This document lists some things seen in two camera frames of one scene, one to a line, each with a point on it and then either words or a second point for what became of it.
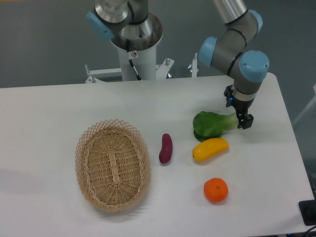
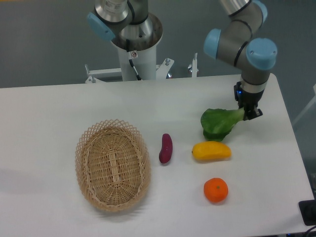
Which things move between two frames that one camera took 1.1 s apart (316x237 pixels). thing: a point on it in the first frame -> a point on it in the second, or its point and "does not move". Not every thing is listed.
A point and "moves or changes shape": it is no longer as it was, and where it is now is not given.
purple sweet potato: (165, 153) does not move
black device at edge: (307, 209) does not move
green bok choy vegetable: (208, 125) moves or changes shape
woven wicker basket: (113, 165) does not move
